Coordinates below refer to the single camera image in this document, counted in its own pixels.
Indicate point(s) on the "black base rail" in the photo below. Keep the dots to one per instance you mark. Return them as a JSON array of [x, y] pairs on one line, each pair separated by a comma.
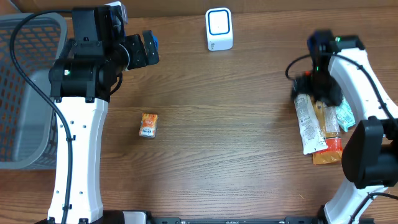
[[236, 221]]

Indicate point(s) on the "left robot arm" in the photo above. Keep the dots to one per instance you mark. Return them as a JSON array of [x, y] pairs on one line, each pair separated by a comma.
[[87, 72]]

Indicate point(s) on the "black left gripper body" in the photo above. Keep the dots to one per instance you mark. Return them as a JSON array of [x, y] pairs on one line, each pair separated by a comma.
[[135, 58]]

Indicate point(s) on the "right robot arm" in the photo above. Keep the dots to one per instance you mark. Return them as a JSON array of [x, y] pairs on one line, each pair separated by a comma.
[[341, 71]]

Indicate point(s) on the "white barcode scanner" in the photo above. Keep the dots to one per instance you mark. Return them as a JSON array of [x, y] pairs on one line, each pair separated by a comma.
[[219, 29]]

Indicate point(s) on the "long orange snack package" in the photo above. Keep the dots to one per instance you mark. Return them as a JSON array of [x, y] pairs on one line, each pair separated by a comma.
[[329, 126]]

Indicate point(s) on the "teal snack packet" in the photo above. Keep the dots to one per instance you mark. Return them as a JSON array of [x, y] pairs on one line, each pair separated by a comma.
[[345, 115]]

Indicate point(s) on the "small orange packet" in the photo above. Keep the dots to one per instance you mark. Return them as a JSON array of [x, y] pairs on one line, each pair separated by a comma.
[[148, 126]]

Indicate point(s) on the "white tube with gold cap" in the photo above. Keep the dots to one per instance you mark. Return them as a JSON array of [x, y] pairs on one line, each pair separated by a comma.
[[310, 132]]

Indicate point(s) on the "grey plastic shopping basket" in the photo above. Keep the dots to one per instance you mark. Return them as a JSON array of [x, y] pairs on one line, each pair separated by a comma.
[[28, 123]]

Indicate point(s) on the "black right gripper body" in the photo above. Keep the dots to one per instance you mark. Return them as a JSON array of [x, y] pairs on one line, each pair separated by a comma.
[[316, 84]]

